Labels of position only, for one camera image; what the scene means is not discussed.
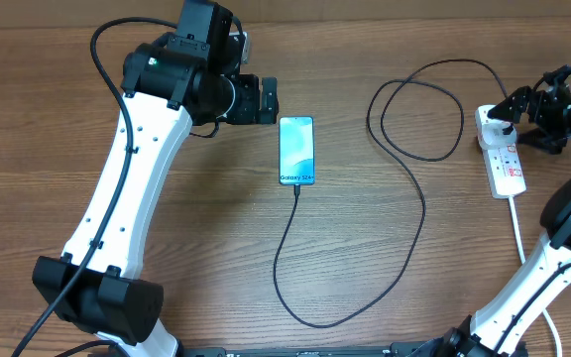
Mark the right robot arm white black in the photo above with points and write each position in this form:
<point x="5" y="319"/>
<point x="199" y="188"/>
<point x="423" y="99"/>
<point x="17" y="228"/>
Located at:
<point x="499" y="326"/>

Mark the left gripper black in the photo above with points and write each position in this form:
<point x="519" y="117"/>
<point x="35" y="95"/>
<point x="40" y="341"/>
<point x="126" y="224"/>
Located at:
<point x="248" y="110"/>

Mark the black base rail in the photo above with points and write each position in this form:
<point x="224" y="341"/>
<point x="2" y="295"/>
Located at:
<point x="397" y="349"/>

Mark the white charger plug adapter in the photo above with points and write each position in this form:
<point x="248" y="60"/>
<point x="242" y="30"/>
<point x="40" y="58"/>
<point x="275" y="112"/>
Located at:
<point x="496" y="134"/>

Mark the blue Galaxy smartphone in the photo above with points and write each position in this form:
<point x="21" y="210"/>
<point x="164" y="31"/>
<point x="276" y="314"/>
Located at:
<point x="296" y="151"/>

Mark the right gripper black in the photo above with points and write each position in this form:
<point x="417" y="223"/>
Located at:
<point x="536" y="100"/>

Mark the white power strip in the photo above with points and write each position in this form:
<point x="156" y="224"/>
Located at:
<point x="503" y="165"/>

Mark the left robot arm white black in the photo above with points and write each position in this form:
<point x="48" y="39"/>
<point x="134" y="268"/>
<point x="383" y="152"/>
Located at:
<point x="189" y="76"/>

